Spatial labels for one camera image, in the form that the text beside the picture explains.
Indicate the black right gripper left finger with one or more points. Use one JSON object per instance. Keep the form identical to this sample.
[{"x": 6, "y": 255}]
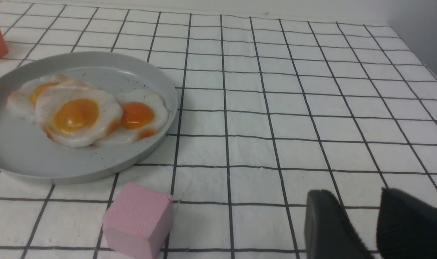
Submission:
[{"x": 328, "y": 232}]

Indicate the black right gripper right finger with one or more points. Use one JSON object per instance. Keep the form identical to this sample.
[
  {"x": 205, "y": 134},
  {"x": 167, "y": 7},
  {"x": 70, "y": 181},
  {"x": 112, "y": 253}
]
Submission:
[{"x": 406, "y": 227}]

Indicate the fried egg top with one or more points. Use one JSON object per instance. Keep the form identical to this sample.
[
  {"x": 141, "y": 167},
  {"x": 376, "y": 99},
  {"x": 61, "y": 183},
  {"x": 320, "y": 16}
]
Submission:
[{"x": 77, "y": 116}]

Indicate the fried egg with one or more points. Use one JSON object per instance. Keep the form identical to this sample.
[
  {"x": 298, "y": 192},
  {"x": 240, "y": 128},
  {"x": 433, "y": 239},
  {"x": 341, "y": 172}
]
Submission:
[
  {"x": 144, "y": 114},
  {"x": 21, "y": 103},
  {"x": 77, "y": 116}
]

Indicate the white grid tablecloth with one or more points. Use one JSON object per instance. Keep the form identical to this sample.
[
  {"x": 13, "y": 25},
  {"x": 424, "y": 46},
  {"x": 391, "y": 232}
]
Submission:
[{"x": 268, "y": 110}]

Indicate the pink foam cube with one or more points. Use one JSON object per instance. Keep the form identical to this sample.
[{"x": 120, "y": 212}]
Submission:
[{"x": 138, "y": 221}]

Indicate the fried egg right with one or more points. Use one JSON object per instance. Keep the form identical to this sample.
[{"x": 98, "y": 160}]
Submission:
[{"x": 144, "y": 114}]

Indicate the grey egg plate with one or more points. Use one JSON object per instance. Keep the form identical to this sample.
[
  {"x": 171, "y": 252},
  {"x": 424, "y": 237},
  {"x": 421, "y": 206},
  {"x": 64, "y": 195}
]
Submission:
[{"x": 26, "y": 152}]

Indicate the fried egg left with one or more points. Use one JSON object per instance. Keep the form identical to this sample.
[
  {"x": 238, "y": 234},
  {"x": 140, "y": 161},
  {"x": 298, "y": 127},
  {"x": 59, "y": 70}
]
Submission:
[{"x": 21, "y": 103}]

